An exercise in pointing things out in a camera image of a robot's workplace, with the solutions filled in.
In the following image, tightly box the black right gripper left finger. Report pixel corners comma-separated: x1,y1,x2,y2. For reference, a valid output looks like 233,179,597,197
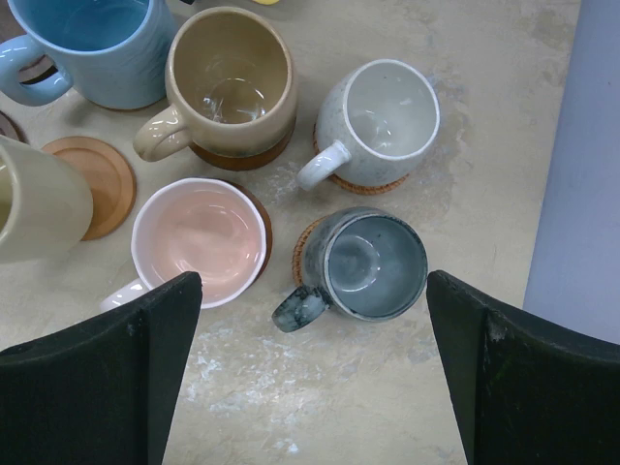
1,272,202,464

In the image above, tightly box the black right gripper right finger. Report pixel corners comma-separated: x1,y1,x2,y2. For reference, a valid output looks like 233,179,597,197
426,270,619,464

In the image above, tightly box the pale yellow mug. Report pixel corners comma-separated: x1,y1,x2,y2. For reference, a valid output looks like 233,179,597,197
1,137,93,264

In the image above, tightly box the pink mug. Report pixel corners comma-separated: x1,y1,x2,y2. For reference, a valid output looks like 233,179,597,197
100,177,272,312

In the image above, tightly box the grey stoneware cup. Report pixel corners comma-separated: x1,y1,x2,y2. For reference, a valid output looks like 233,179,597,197
272,206,428,332

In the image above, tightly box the woven rattan coaster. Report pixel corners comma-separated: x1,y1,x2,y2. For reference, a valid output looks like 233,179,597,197
296,117,419,196
292,215,329,287

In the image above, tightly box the ringed brown wood coaster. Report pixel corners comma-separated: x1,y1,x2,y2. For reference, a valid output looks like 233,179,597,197
217,177,274,282

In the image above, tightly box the dark walnut coaster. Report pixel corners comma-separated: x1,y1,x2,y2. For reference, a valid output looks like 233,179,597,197
1,10,56,84
0,111,27,143

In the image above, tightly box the white mug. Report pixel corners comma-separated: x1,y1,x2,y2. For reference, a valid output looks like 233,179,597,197
317,59,441,164

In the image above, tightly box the light blue mug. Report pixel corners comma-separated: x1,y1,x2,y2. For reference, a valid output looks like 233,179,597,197
1,1,177,110

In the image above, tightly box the tan stoneware mug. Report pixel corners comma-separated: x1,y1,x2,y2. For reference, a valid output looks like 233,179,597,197
133,7,298,162

